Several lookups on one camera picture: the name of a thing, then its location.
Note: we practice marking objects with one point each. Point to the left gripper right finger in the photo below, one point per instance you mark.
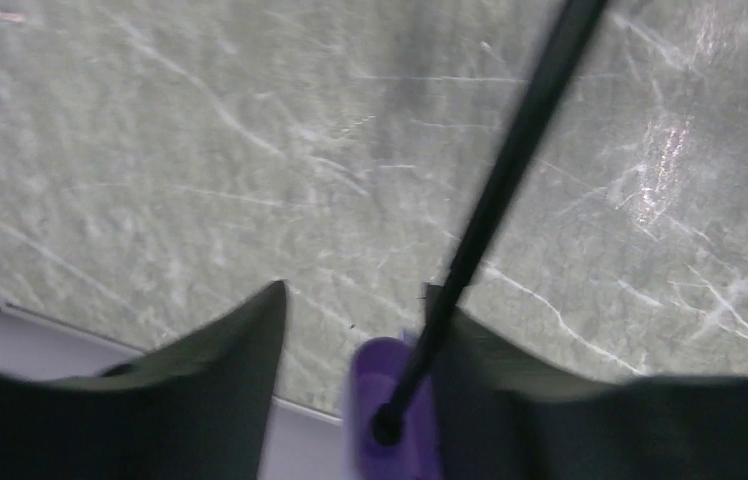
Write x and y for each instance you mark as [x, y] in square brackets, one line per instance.
[501, 412]

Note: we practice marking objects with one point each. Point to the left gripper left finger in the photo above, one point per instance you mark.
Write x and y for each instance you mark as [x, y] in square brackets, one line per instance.
[196, 454]

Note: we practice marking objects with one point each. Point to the lilac folding umbrella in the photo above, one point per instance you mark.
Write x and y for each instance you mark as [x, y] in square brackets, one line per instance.
[388, 425]

